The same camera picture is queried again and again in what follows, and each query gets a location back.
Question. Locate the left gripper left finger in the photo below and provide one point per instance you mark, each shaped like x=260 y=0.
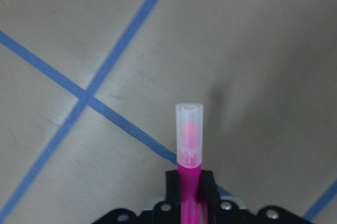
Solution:
x=172 y=192

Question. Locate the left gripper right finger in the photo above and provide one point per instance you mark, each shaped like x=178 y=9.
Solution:
x=207 y=192

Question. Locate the pink pen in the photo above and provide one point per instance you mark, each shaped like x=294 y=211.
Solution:
x=189 y=142

